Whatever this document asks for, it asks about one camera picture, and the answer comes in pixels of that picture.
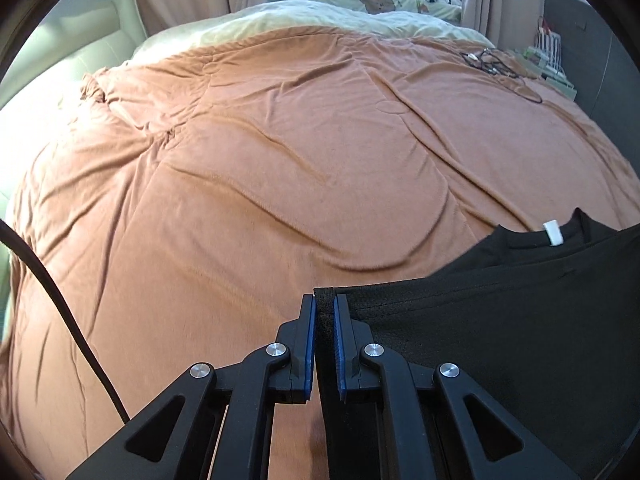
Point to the orange-brown bed blanket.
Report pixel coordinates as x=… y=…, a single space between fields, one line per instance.
x=185 y=207

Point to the black mesh t-shirt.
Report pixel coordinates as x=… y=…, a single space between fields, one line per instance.
x=551 y=332

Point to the cream padded headboard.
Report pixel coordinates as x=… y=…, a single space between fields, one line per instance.
x=105 y=35

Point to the cream yellow duvet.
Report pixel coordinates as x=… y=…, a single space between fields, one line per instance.
x=386 y=18

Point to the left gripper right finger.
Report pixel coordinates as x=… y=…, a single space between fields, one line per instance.
x=433 y=423

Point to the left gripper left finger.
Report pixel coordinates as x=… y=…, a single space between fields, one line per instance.
x=214 y=423

